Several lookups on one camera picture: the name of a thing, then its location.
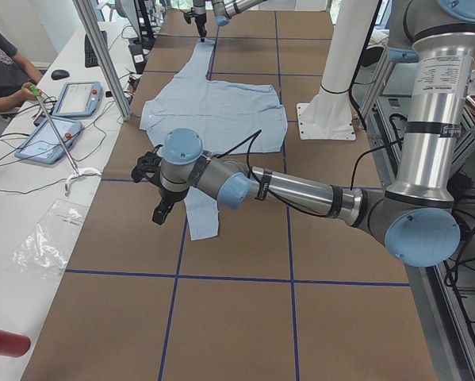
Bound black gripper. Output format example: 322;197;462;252
183;6;207;42
131;153;182;225

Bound light blue button-up shirt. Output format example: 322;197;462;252
140;40;287;241

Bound black keyboard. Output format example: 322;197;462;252
84;35;98;68

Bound upper blue teach pendant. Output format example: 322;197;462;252
52;81;102;118

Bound blue teach pendant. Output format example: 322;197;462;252
14;117;82;164
52;81;102;118

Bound clear plastic bag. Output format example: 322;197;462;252
7;199;89;282

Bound lower blue teach pendant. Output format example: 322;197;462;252
14;117;82;164

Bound black computer mouse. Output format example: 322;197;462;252
51;69;70;80

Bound metal reacher grabber stick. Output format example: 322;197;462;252
29;85;102;197

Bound seated person dark shirt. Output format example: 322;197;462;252
0;33;42;113

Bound red cylinder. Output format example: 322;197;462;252
0;330;31;358

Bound aluminium frame post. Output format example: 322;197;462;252
73;0;132;121

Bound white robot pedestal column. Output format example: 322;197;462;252
297;0;381;140

